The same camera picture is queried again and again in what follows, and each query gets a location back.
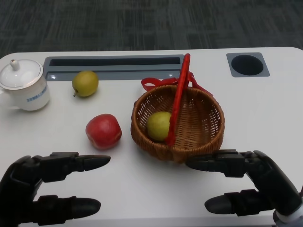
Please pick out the red apple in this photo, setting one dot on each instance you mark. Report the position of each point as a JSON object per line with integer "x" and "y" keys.
{"x": 103, "y": 131}

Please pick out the grey table cup holder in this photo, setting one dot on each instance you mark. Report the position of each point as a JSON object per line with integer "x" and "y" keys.
{"x": 247, "y": 65}

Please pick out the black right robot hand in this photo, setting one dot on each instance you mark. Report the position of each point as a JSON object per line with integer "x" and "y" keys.
{"x": 272, "y": 179}

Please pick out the white mug lid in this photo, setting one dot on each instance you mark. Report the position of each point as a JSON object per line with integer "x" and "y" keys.
{"x": 20, "y": 74}

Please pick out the grey slotted table groove insert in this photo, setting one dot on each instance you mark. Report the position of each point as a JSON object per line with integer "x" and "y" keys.
{"x": 113, "y": 69}

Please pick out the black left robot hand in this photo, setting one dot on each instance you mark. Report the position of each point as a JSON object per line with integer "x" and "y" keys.
{"x": 21, "y": 175}

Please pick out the green pear with stem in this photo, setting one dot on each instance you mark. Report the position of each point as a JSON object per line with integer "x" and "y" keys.
{"x": 85, "y": 82}

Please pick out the white ceramic mug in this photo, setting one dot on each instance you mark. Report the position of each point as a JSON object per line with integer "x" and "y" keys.
{"x": 35, "y": 98}

